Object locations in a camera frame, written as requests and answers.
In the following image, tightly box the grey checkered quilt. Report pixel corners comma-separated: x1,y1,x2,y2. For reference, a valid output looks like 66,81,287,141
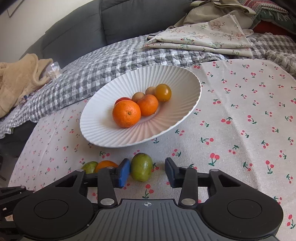
0,32,296,140

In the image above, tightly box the clear bag of swabs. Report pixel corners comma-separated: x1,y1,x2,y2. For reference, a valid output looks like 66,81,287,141
46,62,63,81

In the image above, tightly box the small orange tomato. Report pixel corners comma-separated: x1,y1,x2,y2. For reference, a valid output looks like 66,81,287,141
94,160,118,173

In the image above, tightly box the large orange front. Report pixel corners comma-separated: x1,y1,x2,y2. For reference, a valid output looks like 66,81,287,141
112,100,142,128

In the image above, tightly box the beige fleece blanket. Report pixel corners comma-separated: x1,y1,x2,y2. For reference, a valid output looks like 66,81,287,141
0,54,53,117

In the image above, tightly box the green fruit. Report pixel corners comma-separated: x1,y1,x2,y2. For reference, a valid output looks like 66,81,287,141
130,153,153,182
81,161,98,174

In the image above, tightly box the grey woven blanket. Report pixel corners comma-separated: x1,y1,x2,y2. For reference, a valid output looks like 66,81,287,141
265,50,296,78

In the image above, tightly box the beige canvas bag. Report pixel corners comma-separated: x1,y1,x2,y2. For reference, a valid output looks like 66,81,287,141
174,0,256,29

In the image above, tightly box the red tomato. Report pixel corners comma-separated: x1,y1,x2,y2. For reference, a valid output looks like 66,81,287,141
114,97,132,105

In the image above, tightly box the brown longan left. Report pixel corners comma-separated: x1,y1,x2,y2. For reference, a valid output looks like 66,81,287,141
132,92,145,103

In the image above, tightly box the large orange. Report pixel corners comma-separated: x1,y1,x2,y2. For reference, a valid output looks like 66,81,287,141
112,100,142,128
137,95,159,117

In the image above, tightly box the patterned red green pillow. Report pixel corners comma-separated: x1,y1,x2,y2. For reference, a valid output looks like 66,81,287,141
240,0,295,35

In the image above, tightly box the floral folded cloth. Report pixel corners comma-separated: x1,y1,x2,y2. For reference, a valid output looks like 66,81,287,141
144,15,253,58

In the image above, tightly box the cherry print tablecloth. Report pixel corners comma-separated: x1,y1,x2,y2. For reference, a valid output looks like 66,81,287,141
9,60,295,240

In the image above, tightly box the yellow orange tomato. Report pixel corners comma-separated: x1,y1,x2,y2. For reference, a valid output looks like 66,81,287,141
154,84,171,102

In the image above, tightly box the white ribbed plate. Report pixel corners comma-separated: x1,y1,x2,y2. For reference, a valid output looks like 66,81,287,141
80,65,202,148

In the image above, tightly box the brown longan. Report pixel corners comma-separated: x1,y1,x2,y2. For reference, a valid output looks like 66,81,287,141
145,86,155,95
132,92,145,103

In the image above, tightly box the dark grey sofa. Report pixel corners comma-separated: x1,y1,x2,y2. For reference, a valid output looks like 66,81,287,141
26,0,191,67

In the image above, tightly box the brown longan right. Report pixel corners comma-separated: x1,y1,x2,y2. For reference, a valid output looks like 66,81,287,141
145,86,155,95

